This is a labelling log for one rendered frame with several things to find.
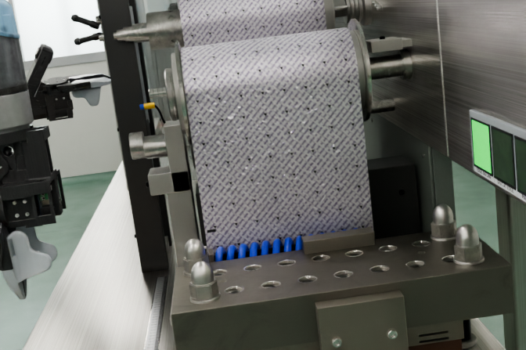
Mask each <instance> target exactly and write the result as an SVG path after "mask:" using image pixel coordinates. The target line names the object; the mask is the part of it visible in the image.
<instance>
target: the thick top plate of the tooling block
mask: <svg viewBox="0 0 526 350"><path fill-rule="evenodd" d="M479 241H481V245H482V255H483V256H484V257H485V260H484V261H483V262H482V263H481V264H477V265H459V264H456V263H455V262H454V261H453V258H454V256H455V253H454V245H455V244H456V239H454V240H449V241H437V240H432V239H431V231H430V232H425V233H414V234H409V235H403V236H393V237H387V238H380V239H375V244H374V245H369V246H364V247H353V248H347V249H341V250H335V251H325V252H319V253H314V254H304V251H303V250H297V251H287V252H281V253H275V254H265V255H259V256H254V257H247V258H237V259H231V260H225V261H219V262H210V267H211V268H212V270H213V273H214V278H215V279H216V280H217V281H218V291H219V292H220V294H221V297H220V298H219V299H218V300H217V301H213V302H211V303H207V304H194V303H192V302H191V301H190V296H191V295H190V289H189V283H190V282H192V280H191V276H185V275H184V266H181V267H176V269H175V282H174V290H173V298H172V305H171V321H172V327H173V332H174V338H175V347H176V350H265V349H270V348H280V347H286V346H291V345H301V344H307V343H312V342H317V341H319V334H318V327H317V319H316V312H315V302H317V301H328V300H333V299H339V298H349V297H354V296H360V295H366V294H376V293H382V292H388V291H393V290H400V291H401V292H402V294H403V296H404V301H405V317H406V326H407V329H408V328H413V327H423V326H429V325H434V324H439V323H450V322H455V321H460V320H466V319H476V318H482V317H487V316H497V315H503V314H508V313H514V312H515V306H514V292H513V266H512V265H511V264H510V263H509V262H508V261H507V260H506V259H505V258H503V257H502V256H501V255H500V254H498V253H497V252H496V251H495V250H493V249H492V248H491V247H490V246H488V245H487V244H486V243H485V242H484V241H483V240H482V239H481V238H480V237H479Z"/></svg>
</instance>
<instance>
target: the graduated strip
mask: <svg viewBox="0 0 526 350"><path fill-rule="evenodd" d="M167 286H168V276H161V277H157V278H156V283H155V287H154V292H153V300H152V305H151V310H150V318H149V323H148V328H147V332H146V341H145V345H144V350H159V346H160V335H161V328H162V322H163V316H164V305H165V298H166V293H167Z"/></svg>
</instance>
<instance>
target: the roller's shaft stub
mask: <svg viewBox="0 0 526 350"><path fill-rule="evenodd" d="M369 63H370V70H371V78H372V80H376V79H382V78H393V77H400V78H401V79H402V80H408V79H410V78H411V77H412V75H413V62H412V57H411V54H410V52H409V50H408V49H399V51H398V54H395V55H389V56H377V57H371V58H369Z"/></svg>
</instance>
